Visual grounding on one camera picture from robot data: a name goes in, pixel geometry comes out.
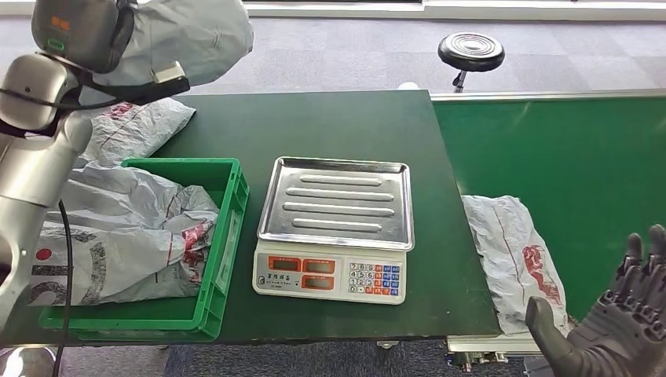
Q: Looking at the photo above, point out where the white scale with steel tray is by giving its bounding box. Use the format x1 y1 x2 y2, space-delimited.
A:
252 156 415 306

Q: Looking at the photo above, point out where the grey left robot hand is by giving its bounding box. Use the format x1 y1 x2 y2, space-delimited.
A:
31 0 137 74

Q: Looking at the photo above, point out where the green conveyor belt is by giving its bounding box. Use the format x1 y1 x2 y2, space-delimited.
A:
429 88 666 377

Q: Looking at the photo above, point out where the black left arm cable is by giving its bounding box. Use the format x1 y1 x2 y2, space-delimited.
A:
50 199 74 377

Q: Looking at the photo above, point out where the green plastic crate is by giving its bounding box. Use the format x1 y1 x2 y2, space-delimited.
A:
38 157 251 343

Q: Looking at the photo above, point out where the crumpled grey parcel red print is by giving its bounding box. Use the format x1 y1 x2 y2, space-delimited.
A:
72 97 197 170

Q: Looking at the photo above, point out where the chrome round base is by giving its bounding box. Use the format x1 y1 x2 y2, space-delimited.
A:
0 346 56 377

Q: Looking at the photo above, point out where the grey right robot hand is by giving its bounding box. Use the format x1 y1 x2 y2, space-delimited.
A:
524 223 666 377

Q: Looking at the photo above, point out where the grey parcel with large letters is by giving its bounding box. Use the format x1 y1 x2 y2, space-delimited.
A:
28 161 221 308

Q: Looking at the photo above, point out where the white parcel red black print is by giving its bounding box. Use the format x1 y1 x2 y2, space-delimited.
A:
78 0 255 105

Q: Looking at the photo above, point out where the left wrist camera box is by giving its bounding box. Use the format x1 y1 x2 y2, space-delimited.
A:
101 60 191 105

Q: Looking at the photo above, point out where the black round stool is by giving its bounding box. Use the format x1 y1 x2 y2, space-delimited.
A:
437 31 506 95

